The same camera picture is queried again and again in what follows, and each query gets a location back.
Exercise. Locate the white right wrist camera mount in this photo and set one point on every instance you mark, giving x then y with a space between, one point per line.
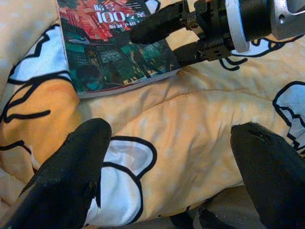
236 28

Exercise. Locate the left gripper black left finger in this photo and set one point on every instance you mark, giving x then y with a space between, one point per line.
66 181

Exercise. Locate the red and green paperback book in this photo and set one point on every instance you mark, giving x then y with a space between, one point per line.
107 59

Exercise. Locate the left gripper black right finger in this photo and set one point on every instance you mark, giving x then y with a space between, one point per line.
274 179

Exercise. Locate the yellow cartoon print quilt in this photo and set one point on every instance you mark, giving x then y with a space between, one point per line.
186 133

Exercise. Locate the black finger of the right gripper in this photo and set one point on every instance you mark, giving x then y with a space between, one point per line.
157 26
188 53

